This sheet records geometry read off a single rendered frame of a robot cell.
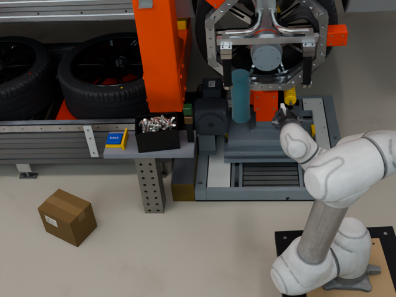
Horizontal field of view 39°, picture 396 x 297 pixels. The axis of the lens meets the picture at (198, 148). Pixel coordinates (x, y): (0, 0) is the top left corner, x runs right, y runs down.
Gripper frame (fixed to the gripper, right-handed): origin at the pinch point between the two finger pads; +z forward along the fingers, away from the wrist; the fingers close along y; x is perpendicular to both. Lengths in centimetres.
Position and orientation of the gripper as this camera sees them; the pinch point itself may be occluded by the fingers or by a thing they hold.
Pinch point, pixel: (283, 109)
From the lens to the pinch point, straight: 245.6
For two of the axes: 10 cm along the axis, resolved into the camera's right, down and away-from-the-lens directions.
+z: 0.1, -4.2, 9.1
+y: -10.0, 0.7, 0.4
